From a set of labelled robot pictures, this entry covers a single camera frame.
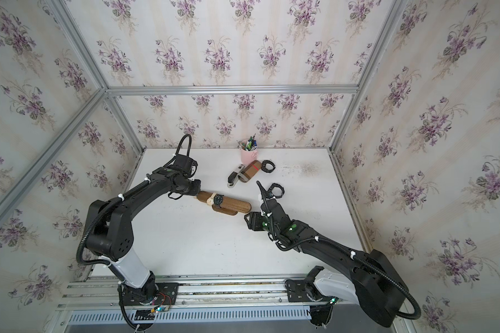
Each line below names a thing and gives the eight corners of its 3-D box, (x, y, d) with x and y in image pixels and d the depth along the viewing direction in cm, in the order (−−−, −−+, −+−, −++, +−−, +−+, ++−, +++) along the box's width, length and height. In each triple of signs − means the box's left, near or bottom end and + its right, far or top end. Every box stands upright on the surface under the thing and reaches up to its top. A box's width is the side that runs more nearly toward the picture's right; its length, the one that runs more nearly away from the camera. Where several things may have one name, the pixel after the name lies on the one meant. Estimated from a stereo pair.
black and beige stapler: (225, 186, 105) (225, 181, 102) (236, 166, 114) (236, 162, 111) (233, 188, 104) (232, 184, 101) (243, 168, 113) (243, 164, 110)
